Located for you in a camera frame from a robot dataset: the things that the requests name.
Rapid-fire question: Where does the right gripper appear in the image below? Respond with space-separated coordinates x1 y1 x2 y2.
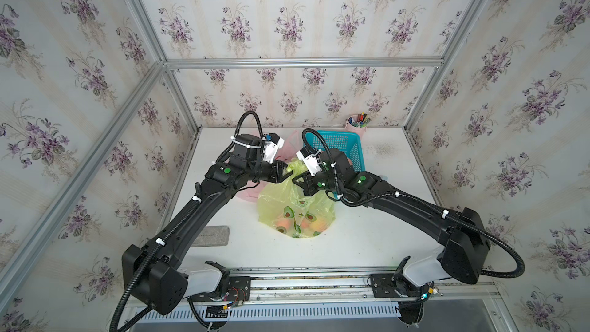
290 167 345 198

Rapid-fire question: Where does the yellow-green plastic bag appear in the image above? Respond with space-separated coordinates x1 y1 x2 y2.
257 178 336 238

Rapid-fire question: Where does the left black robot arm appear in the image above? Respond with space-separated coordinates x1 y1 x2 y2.
109 128 290 331

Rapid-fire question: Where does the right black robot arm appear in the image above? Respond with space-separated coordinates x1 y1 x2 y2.
293 128 525 286

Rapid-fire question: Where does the pink plastic bag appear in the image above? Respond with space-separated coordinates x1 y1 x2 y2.
236 130 307 203

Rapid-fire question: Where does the teal plastic basket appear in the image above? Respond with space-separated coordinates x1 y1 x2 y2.
317 130 365 172

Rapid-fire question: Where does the pink pen cup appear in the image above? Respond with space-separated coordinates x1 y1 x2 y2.
345 113 371 138

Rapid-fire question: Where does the grey eraser block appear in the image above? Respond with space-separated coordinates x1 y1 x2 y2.
191 225 230 247

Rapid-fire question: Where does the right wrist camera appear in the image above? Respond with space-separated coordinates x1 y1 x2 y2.
296 146 323 177

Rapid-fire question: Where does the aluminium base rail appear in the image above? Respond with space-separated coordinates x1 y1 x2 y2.
117 266 503 307

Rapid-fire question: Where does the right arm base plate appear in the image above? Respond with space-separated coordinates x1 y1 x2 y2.
369 272 435 301

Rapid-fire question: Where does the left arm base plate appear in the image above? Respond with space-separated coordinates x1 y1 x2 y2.
191 276 252 304

